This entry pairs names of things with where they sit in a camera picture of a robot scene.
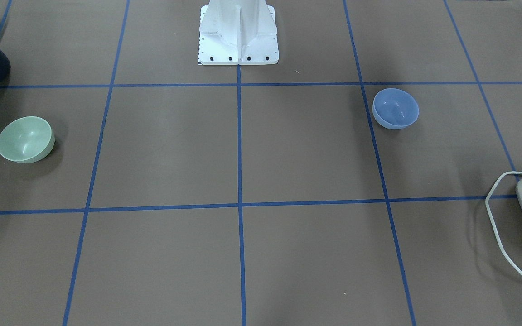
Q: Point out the blue bowl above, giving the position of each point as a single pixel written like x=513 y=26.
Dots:
x=395 y=109

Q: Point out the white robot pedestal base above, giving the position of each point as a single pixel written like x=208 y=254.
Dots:
x=238 y=32

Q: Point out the green bowl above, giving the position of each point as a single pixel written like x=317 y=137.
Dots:
x=27 y=140

